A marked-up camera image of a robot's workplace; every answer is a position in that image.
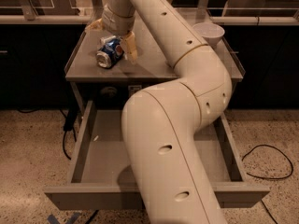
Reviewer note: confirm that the grey counter cabinet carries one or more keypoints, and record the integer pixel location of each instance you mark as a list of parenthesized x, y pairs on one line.
[(108, 88)]

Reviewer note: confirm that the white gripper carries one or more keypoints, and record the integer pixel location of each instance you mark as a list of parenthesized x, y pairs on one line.
[(116, 23)]

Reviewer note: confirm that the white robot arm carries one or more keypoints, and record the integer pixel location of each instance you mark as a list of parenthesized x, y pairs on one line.
[(159, 123)]

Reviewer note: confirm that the silver foil snack bag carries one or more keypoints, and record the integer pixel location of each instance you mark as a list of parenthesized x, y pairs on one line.
[(105, 39)]

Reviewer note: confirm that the blue pepsi can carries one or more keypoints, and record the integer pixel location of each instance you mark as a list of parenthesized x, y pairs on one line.
[(109, 54)]

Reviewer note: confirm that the white label sticker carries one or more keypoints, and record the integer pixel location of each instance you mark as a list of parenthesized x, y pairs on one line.
[(132, 89)]

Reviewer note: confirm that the blue tape floor mark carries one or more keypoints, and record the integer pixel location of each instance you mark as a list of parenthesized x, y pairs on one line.
[(71, 219)]

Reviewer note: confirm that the white bowl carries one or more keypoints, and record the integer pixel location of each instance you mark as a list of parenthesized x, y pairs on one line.
[(211, 32)]

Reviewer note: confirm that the grey open drawer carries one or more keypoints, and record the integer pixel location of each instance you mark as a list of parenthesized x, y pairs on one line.
[(100, 176)]

